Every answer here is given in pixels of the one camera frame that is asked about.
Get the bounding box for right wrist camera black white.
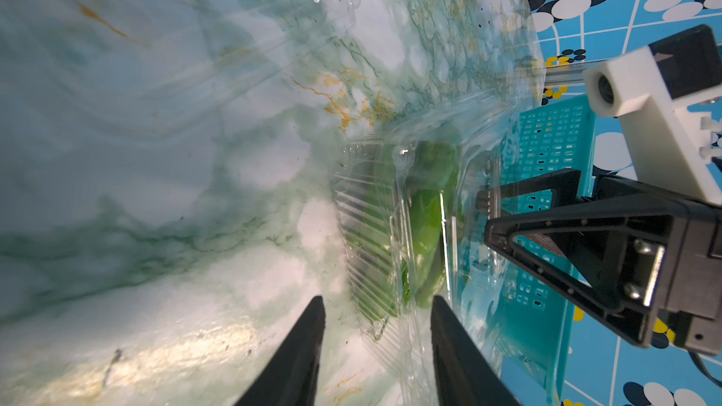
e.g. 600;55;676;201
583;24;721;204

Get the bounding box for green peppers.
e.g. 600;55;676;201
336;141;460;324

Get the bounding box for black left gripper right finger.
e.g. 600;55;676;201
431;295;519;406

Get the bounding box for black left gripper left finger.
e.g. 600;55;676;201
235;295;326;406

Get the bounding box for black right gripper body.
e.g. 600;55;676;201
593;176;721;355

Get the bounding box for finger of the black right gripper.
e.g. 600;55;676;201
484;203;654;347
476;168;584;214

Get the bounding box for teal plastic basket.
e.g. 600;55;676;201
477;96;596;405

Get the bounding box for clear clamshell container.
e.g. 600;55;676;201
310;0;542;405

